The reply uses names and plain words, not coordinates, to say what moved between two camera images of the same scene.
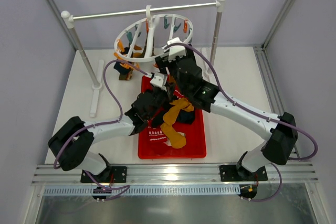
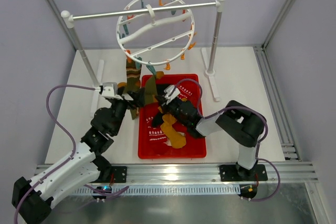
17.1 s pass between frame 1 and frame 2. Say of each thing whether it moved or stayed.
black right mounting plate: stayed
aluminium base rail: stayed
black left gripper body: moved
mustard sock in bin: stayed
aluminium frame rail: stayed
